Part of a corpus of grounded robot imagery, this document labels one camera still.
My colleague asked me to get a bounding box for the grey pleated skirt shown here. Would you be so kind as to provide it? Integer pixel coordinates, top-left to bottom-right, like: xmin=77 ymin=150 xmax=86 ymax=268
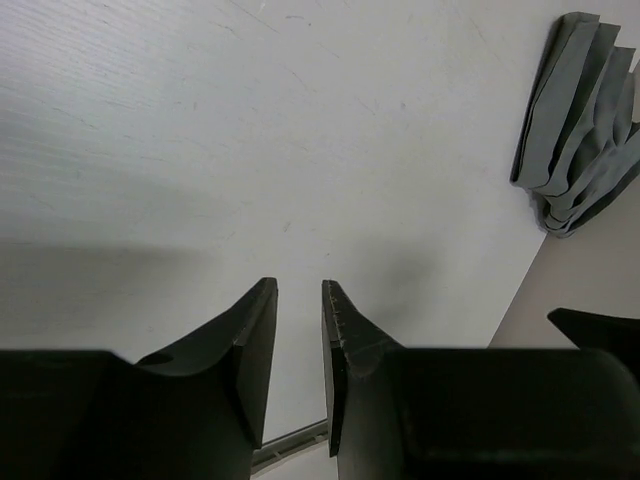
xmin=511 ymin=12 xmax=639 ymax=238

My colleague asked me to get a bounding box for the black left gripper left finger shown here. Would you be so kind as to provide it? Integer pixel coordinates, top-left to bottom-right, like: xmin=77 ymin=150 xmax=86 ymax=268
xmin=1 ymin=278 xmax=278 ymax=479

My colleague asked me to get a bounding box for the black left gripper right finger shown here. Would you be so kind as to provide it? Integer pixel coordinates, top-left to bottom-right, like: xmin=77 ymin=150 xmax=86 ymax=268
xmin=322 ymin=280 xmax=639 ymax=479

